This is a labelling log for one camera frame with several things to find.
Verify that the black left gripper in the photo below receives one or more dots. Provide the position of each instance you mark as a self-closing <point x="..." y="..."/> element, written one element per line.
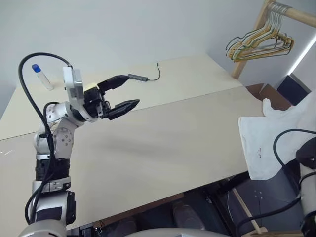
<point x="93" y="101"/>

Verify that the white garment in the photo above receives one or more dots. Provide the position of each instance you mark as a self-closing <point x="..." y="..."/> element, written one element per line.
<point x="259" y="138"/>

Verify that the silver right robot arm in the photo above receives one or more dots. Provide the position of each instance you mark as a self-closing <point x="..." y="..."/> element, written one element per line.
<point x="308" y="187"/>

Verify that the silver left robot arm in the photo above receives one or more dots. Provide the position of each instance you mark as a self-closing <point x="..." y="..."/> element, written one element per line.
<point x="61" y="138"/>

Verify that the glue stick with blue cap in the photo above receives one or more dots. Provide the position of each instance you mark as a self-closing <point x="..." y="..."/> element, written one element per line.
<point x="43" y="77"/>

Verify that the dark rounded shape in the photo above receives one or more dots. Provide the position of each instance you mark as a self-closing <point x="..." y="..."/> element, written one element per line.
<point x="127" y="225"/>
<point x="187" y="214"/>

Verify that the silver robot torso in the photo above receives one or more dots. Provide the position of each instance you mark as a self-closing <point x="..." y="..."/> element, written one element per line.
<point x="168" y="233"/>

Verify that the brown cardboard box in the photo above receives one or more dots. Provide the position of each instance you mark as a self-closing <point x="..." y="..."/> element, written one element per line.
<point x="271" y="96"/>

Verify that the wooden clothes rack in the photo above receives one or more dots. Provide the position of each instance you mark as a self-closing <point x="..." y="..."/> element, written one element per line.
<point x="263" y="14"/>

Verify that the thin wooden strut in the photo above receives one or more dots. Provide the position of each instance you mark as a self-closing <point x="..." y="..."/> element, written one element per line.
<point x="247" y="209"/>

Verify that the black box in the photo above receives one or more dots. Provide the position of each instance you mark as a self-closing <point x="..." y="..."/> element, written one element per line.
<point x="293" y="89"/>

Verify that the dark grey rounded base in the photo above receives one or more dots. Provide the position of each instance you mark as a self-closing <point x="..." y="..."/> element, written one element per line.
<point x="271" y="197"/>

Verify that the white light strip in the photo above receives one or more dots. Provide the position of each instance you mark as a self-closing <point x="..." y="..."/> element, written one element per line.
<point x="301" y="58"/>

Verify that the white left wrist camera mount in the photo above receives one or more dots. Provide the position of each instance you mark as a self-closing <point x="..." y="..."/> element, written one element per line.
<point x="74" y="84"/>

